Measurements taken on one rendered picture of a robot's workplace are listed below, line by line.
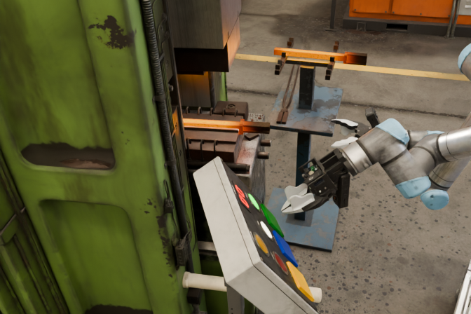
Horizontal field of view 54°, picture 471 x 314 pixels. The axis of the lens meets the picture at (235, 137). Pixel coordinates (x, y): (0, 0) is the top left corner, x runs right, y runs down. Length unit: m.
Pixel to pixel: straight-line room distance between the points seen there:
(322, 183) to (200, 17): 0.52
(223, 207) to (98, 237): 0.64
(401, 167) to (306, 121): 0.95
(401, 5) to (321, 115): 2.96
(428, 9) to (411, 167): 3.85
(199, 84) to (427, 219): 1.56
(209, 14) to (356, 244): 1.67
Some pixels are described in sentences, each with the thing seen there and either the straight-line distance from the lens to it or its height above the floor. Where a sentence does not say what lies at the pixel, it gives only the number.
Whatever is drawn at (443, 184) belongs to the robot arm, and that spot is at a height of 0.94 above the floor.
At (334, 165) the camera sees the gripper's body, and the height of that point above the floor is 1.16.
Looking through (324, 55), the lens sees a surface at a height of 1.01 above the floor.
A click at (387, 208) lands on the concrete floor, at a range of 2.80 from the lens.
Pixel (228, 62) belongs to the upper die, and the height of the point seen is 1.30.
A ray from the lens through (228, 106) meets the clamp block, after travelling 1.76.
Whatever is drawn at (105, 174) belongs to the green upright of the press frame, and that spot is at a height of 1.12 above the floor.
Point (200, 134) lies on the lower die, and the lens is 1.59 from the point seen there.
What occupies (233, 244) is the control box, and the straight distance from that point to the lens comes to 0.95.
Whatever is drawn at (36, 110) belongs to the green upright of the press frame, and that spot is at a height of 1.27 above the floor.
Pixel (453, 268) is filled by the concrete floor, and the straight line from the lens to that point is 2.60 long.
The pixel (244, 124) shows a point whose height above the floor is 1.01.
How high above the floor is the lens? 1.89
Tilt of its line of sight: 35 degrees down
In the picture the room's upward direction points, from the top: 3 degrees counter-clockwise
